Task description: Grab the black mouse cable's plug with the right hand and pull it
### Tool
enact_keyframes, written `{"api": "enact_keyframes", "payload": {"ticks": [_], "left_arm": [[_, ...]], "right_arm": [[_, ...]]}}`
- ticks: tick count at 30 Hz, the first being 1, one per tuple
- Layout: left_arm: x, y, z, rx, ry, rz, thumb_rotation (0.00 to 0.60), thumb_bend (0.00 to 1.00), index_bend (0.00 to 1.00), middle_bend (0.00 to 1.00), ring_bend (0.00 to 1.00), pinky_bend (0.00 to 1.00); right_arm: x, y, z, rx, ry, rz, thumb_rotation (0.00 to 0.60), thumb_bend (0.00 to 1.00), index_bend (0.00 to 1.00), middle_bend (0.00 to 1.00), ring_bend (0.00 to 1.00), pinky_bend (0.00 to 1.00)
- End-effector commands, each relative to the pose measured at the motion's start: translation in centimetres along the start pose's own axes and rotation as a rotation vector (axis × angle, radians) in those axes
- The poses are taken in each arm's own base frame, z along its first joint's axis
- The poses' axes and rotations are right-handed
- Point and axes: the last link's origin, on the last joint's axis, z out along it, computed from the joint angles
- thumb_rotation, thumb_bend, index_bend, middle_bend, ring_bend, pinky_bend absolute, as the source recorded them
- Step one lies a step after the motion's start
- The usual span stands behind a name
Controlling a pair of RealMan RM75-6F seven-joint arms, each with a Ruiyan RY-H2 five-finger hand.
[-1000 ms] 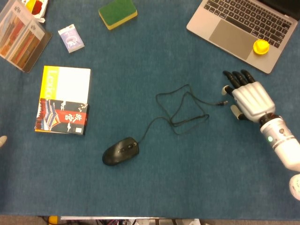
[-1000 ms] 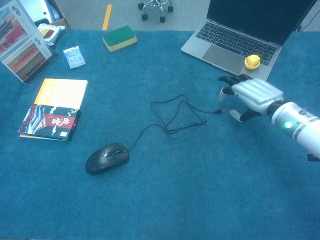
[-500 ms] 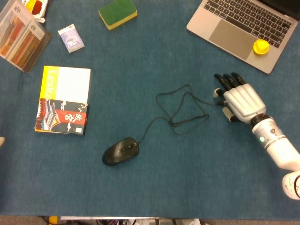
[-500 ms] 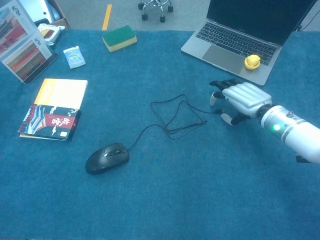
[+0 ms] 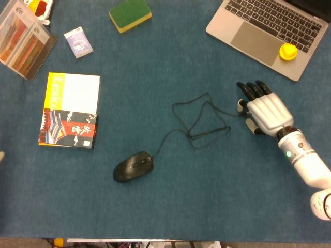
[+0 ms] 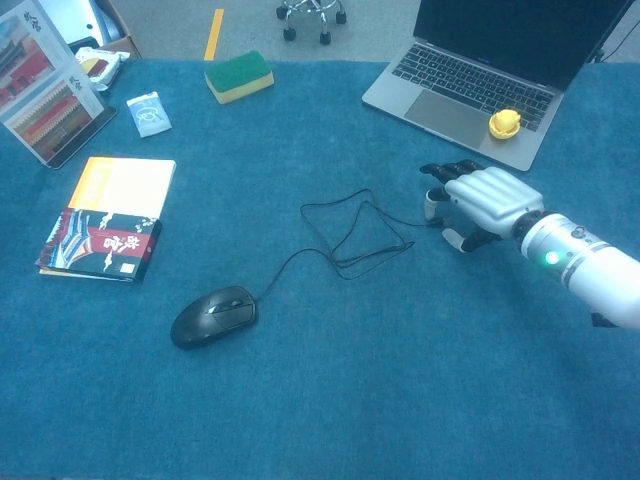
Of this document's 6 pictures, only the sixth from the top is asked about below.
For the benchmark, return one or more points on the green and yellow sponge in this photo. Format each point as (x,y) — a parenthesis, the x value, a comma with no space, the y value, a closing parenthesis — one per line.
(239,76)

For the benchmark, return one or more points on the yellow floor tape strip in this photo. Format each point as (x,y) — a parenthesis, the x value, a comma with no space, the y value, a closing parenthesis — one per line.
(214,34)

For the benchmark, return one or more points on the orange and black book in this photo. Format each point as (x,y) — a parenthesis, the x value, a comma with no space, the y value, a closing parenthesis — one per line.
(124,187)

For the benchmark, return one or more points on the cardboard box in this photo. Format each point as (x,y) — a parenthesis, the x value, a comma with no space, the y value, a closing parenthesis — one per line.
(107,27)

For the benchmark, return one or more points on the silver laptop computer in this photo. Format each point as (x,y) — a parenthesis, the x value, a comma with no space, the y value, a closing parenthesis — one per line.
(465,85)

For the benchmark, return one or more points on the white and yellow plastic package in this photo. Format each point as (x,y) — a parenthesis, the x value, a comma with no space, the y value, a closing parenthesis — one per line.
(100,65)

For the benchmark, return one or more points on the yellow rubber duck toy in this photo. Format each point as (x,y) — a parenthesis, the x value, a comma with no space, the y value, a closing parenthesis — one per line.
(505,124)

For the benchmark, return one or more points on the chrome swivel chair base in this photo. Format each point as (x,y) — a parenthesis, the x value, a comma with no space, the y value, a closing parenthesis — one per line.
(312,17)

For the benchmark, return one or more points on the small white tissue packet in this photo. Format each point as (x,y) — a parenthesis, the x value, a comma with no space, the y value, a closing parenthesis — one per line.
(148,114)

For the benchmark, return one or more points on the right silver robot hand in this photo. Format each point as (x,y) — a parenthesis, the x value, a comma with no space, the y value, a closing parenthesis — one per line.
(492,200)

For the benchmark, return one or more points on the photo desk calendar stand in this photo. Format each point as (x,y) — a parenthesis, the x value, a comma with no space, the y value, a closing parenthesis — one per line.
(42,90)

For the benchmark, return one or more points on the dark illustrated notebook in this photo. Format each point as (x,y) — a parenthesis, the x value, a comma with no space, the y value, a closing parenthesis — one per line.
(98,245)

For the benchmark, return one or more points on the blue felt table mat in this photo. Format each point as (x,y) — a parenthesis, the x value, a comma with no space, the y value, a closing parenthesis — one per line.
(320,350)

